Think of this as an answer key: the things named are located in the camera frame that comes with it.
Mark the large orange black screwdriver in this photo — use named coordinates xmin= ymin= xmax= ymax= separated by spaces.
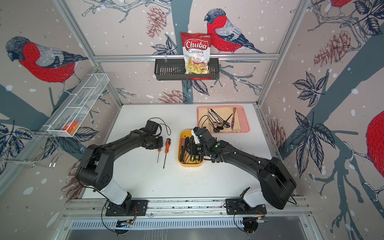
xmin=163 ymin=138 xmax=171 ymax=169

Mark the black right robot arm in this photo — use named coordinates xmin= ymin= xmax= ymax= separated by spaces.
xmin=191 ymin=127 xmax=297 ymax=210

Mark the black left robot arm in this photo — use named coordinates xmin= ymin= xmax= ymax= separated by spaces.
xmin=75 ymin=120 xmax=163 ymax=206

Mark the yellow plastic storage box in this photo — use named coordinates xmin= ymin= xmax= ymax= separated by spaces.
xmin=178 ymin=130 xmax=204 ymax=167

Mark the black spoon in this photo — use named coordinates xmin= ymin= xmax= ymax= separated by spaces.
xmin=208 ymin=112 xmax=220 ymax=133

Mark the beige cloth on tray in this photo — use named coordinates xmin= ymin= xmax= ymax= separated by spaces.
xmin=199 ymin=106 xmax=242 ymax=133

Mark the pink plastic tray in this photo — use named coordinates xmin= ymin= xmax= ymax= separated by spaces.
xmin=196 ymin=104 xmax=251 ymax=134

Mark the orange item in shelf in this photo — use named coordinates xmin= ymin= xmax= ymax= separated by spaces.
xmin=63 ymin=121 xmax=80 ymax=135

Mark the Chuba cassava chips bag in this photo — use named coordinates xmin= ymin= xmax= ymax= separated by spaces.
xmin=181 ymin=32 xmax=212 ymax=75

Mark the purple handled knife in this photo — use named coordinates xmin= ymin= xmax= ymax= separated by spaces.
xmin=231 ymin=107 xmax=237 ymax=131

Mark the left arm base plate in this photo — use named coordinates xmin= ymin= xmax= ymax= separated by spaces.
xmin=106 ymin=199 xmax=149 ymax=217

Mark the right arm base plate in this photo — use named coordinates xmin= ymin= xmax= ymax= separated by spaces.
xmin=224 ymin=198 xmax=267 ymax=216

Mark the black wire wall basket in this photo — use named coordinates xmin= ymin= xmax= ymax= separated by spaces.
xmin=155 ymin=58 xmax=220 ymax=81

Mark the white wire mesh shelf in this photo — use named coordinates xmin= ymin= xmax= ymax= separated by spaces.
xmin=47 ymin=73 xmax=110 ymax=138

